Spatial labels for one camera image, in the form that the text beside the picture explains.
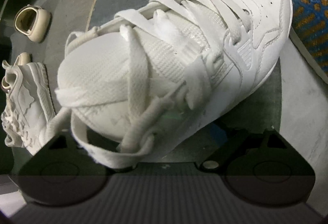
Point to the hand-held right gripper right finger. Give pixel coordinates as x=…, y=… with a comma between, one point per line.
x=230, y=152

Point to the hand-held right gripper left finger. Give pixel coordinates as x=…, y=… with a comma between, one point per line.
x=68, y=150

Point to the white high-top sneaker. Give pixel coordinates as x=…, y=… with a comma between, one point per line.
x=166, y=47

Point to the white sneaker wavy overlays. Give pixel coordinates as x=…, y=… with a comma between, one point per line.
x=28, y=111

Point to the cream clog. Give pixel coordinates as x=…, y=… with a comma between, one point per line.
x=38, y=27
x=24, y=57

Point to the blue orange knit shoe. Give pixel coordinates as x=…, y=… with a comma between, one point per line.
x=310, y=21

